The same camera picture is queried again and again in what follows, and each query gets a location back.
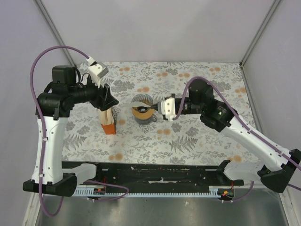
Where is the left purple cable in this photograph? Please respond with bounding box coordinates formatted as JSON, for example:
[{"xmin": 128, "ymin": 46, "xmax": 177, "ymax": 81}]
[{"xmin": 31, "ymin": 45, "xmax": 130, "ymax": 217}]

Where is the aluminium corner post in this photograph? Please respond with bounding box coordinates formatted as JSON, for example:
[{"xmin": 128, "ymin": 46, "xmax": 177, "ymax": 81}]
[
  {"xmin": 33, "ymin": 0, "xmax": 76, "ymax": 65},
  {"xmin": 239, "ymin": 0, "xmax": 282, "ymax": 69}
]

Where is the glass measuring pitcher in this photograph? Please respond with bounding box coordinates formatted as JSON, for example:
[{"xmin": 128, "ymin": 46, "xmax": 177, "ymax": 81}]
[{"xmin": 135, "ymin": 115, "xmax": 158, "ymax": 126}]

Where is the purple cable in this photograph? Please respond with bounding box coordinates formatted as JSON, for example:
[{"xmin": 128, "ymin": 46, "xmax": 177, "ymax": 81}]
[
  {"xmin": 173, "ymin": 76, "xmax": 301, "ymax": 202},
  {"xmin": 31, "ymin": 45, "xmax": 130, "ymax": 217}
]

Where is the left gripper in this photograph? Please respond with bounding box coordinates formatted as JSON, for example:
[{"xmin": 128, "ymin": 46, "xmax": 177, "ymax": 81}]
[{"xmin": 69, "ymin": 75, "xmax": 119, "ymax": 112}]

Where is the white slotted cable duct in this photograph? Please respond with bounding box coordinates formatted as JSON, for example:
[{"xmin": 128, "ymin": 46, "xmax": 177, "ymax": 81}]
[{"xmin": 72, "ymin": 186, "xmax": 226, "ymax": 197}]

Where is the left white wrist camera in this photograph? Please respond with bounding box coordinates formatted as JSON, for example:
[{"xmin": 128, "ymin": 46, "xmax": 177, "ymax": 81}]
[{"xmin": 86, "ymin": 57, "xmax": 109, "ymax": 88}]

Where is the left aluminium corner post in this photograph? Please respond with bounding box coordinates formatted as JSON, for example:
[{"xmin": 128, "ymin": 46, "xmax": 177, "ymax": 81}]
[{"xmin": 33, "ymin": 0, "xmax": 76, "ymax": 65}]

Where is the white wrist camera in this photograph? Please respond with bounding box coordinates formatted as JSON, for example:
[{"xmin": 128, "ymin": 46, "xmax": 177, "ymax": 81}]
[
  {"xmin": 86, "ymin": 57, "xmax": 109, "ymax": 88},
  {"xmin": 158, "ymin": 97, "xmax": 176, "ymax": 121}
]

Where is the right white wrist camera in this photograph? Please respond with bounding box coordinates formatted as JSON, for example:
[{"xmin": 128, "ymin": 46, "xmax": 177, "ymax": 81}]
[{"xmin": 158, "ymin": 97, "xmax": 176, "ymax": 121}]

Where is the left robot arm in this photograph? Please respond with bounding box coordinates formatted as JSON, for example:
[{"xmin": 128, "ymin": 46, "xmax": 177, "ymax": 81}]
[{"xmin": 23, "ymin": 63, "xmax": 119, "ymax": 197}]

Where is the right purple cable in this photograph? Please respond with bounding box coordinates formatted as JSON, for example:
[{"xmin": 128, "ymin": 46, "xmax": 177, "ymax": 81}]
[{"xmin": 173, "ymin": 76, "xmax": 301, "ymax": 202}]

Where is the beige paper coffee filter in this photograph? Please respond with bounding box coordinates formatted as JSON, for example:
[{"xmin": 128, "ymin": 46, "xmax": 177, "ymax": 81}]
[{"xmin": 130, "ymin": 101, "xmax": 150, "ymax": 108}]

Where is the coffee filter paper box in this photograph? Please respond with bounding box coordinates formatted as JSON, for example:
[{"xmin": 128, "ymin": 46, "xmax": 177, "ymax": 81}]
[{"xmin": 97, "ymin": 107, "xmax": 117, "ymax": 135}]

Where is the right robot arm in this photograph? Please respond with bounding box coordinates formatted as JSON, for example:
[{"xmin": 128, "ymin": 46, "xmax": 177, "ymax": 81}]
[{"xmin": 137, "ymin": 76, "xmax": 301, "ymax": 193}]

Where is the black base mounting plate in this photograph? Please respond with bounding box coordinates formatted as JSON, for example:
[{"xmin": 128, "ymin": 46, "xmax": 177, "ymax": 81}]
[{"xmin": 76, "ymin": 161, "xmax": 245, "ymax": 188}]

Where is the right aluminium corner post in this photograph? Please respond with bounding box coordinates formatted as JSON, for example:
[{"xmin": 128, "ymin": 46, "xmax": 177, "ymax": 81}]
[{"xmin": 239, "ymin": 0, "xmax": 282, "ymax": 69}]

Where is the wooden dripper ring holder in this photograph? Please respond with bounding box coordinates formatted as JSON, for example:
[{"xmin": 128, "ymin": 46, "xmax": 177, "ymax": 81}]
[{"xmin": 132, "ymin": 108, "xmax": 155, "ymax": 120}]

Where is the floral patterned table mat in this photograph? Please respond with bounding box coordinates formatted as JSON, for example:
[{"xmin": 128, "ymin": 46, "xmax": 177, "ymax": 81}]
[{"xmin": 62, "ymin": 62, "xmax": 258, "ymax": 165}]

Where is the grey glass dripper cone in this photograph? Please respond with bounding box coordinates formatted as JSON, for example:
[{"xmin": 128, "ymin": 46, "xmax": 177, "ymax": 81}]
[{"xmin": 132, "ymin": 94, "xmax": 153, "ymax": 112}]

